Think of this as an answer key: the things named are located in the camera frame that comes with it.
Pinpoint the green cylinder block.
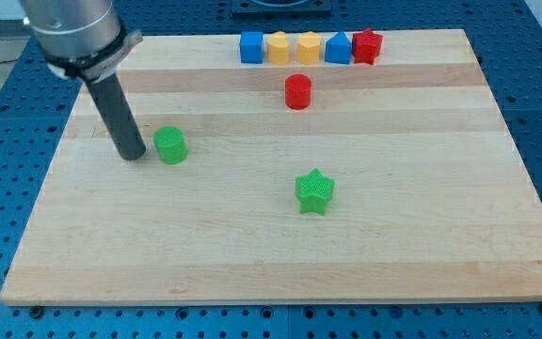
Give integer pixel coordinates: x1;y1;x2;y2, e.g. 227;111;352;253
153;126;188;165

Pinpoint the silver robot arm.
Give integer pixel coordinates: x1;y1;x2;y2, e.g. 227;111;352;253
20;0;143;83

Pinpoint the green star block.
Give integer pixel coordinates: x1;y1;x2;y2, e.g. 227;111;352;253
295;169;335;215

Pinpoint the red star block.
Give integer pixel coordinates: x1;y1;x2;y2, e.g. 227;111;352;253
352;28;383;65

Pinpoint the red cylinder block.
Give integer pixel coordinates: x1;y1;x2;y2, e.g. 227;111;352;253
284;73;312;110

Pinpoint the blue cube block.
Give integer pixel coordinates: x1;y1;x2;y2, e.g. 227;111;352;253
239;31;263;64

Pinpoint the yellow hexagon block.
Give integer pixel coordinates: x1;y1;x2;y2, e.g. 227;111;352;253
296;31;322;65

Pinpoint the blue triangle block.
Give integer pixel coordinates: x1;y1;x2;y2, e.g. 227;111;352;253
325;31;352;65

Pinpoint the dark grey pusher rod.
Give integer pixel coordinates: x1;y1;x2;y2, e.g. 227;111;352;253
87;73;146;160

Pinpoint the wooden board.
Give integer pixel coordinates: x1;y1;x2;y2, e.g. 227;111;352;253
0;29;542;307

